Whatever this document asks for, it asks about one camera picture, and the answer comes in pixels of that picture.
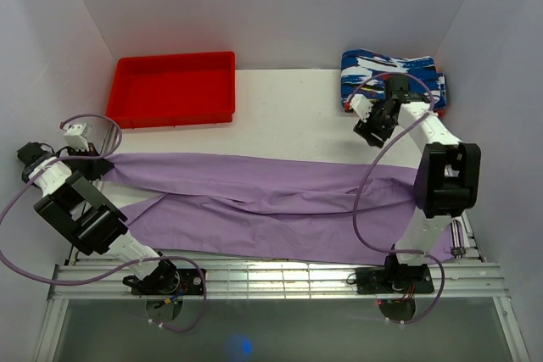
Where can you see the red plastic tray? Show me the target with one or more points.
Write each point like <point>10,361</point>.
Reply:
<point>173,90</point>

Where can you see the blue patterned folded trousers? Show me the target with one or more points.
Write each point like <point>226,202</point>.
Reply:
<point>359,65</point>

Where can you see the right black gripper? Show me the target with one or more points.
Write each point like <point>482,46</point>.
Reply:
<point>364,129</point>

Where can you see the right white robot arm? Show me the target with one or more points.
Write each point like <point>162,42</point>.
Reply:
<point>446,182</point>

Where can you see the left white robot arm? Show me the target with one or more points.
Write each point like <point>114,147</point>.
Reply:
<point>80,213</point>

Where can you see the red folded trousers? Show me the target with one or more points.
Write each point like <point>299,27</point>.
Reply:
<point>440,113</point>

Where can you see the purple trousers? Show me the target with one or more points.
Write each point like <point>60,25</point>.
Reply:
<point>266,208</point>

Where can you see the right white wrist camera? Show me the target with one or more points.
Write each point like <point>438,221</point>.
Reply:
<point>360,105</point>

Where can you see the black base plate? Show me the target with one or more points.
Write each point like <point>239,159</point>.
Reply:
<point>379,280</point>
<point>184,280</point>

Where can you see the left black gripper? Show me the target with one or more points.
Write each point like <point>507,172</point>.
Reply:
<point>98,167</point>

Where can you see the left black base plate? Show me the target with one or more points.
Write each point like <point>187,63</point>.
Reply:
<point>184,280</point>

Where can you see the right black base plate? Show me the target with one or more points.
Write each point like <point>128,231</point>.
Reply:
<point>379,280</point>

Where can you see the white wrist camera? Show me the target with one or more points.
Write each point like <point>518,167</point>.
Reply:
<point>360,105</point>
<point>77,136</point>

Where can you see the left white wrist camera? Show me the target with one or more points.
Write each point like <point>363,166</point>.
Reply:
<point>77,136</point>

